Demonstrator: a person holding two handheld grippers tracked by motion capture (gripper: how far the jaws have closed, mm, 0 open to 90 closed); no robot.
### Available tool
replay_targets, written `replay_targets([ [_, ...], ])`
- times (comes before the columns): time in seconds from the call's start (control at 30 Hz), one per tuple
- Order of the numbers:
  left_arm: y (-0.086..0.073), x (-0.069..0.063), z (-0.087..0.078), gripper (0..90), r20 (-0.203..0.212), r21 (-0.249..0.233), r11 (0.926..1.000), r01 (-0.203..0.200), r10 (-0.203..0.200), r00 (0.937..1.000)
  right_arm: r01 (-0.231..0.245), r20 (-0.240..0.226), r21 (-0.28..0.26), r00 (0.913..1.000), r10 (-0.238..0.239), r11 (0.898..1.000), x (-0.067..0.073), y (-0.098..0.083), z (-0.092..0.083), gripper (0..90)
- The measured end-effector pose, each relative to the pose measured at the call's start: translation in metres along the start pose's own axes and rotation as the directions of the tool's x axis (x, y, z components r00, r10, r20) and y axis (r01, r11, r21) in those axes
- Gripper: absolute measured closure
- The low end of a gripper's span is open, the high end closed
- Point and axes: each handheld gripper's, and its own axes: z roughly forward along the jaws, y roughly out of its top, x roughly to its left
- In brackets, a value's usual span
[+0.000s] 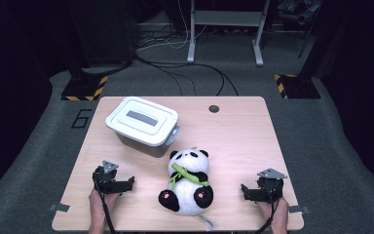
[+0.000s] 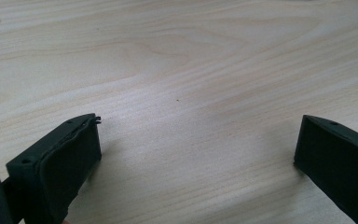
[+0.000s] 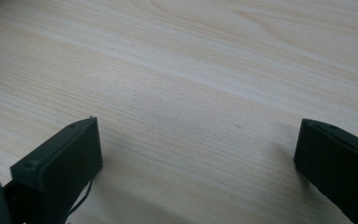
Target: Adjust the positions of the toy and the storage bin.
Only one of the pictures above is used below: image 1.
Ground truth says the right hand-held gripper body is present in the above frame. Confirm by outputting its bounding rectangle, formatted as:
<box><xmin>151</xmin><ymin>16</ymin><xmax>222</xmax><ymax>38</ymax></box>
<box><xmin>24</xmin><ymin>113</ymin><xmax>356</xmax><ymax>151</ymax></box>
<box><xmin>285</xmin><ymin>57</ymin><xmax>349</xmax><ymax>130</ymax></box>
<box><xmin>256</xmin><ymin>168</ymin><xmax>288</xmax><ymax>204</ymax></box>

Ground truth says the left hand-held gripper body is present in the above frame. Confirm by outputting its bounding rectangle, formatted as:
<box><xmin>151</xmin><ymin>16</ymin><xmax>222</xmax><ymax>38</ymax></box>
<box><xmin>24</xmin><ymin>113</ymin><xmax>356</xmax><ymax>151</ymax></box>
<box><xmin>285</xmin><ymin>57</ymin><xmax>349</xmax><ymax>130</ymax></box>
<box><xmin>92</xmin><ymin>160</ymin><xmax>125</xmax><ymax>196</ymax></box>

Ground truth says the clear plastic storage box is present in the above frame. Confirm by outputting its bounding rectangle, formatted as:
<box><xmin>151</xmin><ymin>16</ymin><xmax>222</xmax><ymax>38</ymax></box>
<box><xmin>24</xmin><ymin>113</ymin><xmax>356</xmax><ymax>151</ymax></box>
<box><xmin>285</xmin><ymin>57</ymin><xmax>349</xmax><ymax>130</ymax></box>
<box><xmin>115</xmin><ymin>125</ymin><xmax>181</xmax><ymax>159</ymax></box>

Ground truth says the panda plush toy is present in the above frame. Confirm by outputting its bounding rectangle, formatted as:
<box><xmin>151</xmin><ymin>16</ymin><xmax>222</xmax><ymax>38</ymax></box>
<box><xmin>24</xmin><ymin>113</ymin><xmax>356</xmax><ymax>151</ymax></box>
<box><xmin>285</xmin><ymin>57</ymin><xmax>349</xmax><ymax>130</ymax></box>
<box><xmin>158</xmin><ymin>146</ymin><xmax>214</xmax><ymax>232</ymax></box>

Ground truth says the white storage box lid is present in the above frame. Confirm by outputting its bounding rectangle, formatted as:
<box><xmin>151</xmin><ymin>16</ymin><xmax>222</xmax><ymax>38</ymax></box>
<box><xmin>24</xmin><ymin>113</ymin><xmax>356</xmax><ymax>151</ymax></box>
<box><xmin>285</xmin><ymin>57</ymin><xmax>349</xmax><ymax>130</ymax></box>
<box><xmin>105</xmin><ymin>96</ymin><xmax>180</xmax><ymax>147</ymax></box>

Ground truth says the person's right hand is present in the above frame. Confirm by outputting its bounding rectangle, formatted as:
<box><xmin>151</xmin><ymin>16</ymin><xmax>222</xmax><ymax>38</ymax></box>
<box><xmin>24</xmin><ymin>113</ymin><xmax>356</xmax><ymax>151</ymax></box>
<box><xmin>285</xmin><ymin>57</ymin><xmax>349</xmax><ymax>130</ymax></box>
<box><xmin>256</xmin><ymin>198</ymin><xmax>290</xmax><ymax>225</ymax></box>

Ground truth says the person's left hand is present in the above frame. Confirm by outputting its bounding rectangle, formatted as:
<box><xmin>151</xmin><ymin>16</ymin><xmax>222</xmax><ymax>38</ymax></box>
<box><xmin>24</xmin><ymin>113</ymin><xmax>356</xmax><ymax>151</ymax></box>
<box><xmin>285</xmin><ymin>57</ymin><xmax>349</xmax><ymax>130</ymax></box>
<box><xmin>88</xmin><ymin>188</ymin><xmax>121</xmax><ymax>219</ymax></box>

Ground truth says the grey tape strip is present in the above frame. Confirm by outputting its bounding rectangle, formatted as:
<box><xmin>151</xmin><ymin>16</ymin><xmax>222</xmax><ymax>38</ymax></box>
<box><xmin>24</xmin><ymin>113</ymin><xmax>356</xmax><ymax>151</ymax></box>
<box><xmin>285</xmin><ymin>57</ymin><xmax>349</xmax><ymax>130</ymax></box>
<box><xmin>48</xmin><ymin>203</ymin><xmax>71</xmax><ymax>214</ymax></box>
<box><xmin>287</xmin><ymin>205</ymin><xmax>312</xmax><ymax>215</ymax></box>

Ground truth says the black stand with striped base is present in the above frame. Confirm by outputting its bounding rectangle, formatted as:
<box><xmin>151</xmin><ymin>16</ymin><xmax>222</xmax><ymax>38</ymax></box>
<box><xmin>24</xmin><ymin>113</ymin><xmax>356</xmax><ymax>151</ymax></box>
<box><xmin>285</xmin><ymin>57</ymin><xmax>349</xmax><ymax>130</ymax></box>
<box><xmin>60</xmin><ymin>0</ymin><xmax>109</xmax><ymax>102</ymax></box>
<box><xmin>274</xmin><ymin>0</ymin><xmax>325</xmax><ymax>100</ymax></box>

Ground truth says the large black cabinet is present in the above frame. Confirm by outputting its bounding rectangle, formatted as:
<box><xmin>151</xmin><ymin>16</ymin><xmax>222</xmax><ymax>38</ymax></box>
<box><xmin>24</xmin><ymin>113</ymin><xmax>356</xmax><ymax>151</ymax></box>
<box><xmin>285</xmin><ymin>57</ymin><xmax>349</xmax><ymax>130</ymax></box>
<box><xmin>67</xmin><ymin>0</ymin><xmax>136</xmax><ymax>68</ymax></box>

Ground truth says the black equipment on stand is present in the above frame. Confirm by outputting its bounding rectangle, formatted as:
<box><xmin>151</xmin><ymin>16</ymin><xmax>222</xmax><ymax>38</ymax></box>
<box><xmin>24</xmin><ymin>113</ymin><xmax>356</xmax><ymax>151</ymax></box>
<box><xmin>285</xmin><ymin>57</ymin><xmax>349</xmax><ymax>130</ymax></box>
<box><xmin>276</xmin><ymin>0</ymin><xmax>323</xmax><ymax>26</ymax></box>

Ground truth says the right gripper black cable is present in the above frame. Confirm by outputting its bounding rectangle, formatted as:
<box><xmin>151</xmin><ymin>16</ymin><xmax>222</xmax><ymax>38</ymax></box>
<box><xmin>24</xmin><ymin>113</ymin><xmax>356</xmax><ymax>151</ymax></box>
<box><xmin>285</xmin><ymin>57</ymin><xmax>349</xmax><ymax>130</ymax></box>
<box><xmin>258</xmin><ymin>198</ymin><xmax>281</xmax><ymax>234</ymax></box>

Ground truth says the black floor cable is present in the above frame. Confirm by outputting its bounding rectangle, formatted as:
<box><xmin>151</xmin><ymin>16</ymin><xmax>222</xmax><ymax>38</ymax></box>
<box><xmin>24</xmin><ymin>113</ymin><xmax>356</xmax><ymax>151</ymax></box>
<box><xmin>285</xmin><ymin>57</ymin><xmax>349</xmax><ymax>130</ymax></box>
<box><xmin>133</xmin><ymin>53</ymin><xmax>240</xmax><ymax>98</ymax></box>

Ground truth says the white floor cable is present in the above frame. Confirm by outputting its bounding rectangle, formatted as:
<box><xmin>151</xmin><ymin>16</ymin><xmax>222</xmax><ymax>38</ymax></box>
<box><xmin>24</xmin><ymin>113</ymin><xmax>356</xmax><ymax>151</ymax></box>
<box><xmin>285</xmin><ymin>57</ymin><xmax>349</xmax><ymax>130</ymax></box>
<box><xmin>135</xmin><ymin>0</ymin><xmax>209</xmax><ymax>53</ymax></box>

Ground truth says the white metal stand frame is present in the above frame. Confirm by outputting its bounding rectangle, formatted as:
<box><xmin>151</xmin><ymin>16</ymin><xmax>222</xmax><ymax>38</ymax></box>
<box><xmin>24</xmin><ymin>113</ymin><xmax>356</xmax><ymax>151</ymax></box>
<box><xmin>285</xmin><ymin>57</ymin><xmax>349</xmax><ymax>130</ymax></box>
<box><xmin>186</xmin><ymin>0</ymin><xmax>272</xmax><ymax>67</ymax></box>

